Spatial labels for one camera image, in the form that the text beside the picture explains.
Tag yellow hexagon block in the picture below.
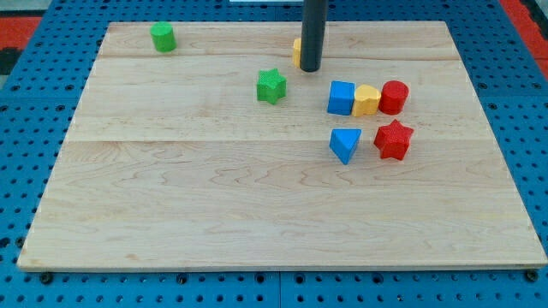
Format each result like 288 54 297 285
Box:
292 38 301 68

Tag green star block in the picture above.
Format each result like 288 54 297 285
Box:
256 68 287 104

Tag red star block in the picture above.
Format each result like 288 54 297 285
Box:
373 119 414 161

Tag light wooden board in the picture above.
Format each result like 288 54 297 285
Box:
17 21 547 272

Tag blue triangle block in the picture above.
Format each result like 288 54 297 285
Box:
329 128 361 165

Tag blue cube block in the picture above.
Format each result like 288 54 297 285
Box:
327 80 355 116

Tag yellow heart block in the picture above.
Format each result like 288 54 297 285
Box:
351 85 381 117

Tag red cylinder block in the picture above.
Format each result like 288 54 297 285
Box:
378 80 409 115

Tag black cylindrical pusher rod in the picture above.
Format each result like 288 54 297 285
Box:
300 0 328 73

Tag green cylinder block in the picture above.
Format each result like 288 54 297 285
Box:
150 21 176 52

